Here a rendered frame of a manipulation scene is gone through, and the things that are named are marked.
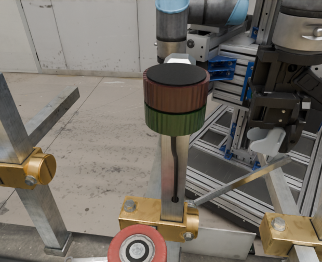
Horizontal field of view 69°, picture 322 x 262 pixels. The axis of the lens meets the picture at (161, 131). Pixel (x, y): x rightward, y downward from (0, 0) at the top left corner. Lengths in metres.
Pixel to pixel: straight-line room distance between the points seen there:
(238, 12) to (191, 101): 0.50
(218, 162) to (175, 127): 1.32
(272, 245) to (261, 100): 0.24
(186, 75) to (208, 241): 0.40
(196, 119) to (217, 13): 0.49
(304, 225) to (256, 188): 0.97
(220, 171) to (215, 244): 0.95
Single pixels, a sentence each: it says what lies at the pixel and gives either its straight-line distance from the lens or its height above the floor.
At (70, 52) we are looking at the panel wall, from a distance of 3.37.
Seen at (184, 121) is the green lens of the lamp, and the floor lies 1.11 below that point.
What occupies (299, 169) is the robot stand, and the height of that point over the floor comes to 0.21.
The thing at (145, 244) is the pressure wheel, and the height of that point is 0.90.
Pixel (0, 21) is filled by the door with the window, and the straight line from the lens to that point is 3.73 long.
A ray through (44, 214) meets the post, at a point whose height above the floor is 0.84.
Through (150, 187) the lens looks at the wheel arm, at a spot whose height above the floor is 0.86.
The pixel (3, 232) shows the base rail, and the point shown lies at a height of 0.70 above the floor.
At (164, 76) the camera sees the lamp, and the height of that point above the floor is 1.14.
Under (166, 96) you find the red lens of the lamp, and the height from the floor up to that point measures 1.13.
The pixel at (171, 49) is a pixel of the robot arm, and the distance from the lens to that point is 0.59.
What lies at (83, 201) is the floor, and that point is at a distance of 1.61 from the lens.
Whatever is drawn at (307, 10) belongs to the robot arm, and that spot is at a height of 1.17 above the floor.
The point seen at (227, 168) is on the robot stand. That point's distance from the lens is 1.49.
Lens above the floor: 1.22
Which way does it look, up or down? 35 degrees down
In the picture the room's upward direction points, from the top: straight up
